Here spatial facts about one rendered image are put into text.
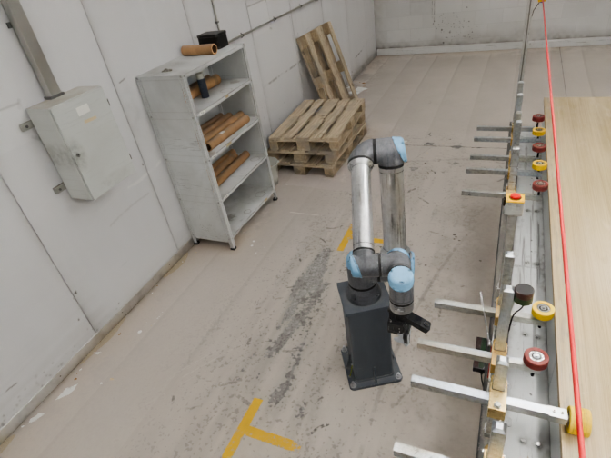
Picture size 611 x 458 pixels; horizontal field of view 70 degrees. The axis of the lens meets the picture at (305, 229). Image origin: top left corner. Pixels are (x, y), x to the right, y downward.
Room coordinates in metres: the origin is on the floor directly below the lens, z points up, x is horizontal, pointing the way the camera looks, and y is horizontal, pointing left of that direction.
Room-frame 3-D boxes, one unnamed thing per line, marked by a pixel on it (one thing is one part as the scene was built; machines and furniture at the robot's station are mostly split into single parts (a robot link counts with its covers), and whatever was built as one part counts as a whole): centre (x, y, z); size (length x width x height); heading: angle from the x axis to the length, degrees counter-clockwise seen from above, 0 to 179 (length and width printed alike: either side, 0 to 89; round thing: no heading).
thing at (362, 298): (1.75, -0.25, 0.65); 0.19 x 0.19 x 0.10
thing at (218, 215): (3.71, 0.64, 0.78); 0.90 x 0.45 x 1.55; 151
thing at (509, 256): (1.27, -0.76, 0.89); 0.03 x 0.03 x 0.48; 62
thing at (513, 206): (1.50, -0.88, 1.18); 0.07 x 0.07 x 0.08; 62
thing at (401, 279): (1.19, -0.31, 1.14); 0.10 x 0.09 x 0.12; 168
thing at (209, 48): (3.81, 0.59, 1.59); 0.30 x 0.08 x 0.08; 61
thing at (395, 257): (1.30, -0.32, 1.14); 0.12 x 0.12 x 0.09; 78
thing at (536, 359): (0.96, -0.73, 0.85); 0.08 x 0.08 x 0.11
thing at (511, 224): (1.50, -0.88, 0.93); 0.05 x 0.04 x 0.45; 152
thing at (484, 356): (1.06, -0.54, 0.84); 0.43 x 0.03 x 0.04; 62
